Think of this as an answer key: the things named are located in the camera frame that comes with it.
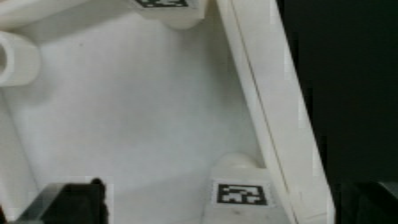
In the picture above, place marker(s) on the white square table top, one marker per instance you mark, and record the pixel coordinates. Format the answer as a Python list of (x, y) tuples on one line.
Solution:
[(133, 100)]

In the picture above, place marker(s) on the white table leg with tag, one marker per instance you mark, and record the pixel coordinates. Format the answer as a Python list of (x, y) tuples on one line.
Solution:
[(179, 13)]

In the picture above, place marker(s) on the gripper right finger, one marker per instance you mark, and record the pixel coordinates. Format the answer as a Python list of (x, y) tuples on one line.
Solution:
[(366, 203)]

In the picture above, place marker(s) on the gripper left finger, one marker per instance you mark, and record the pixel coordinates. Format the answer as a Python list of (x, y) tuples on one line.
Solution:
[(67, 204)]

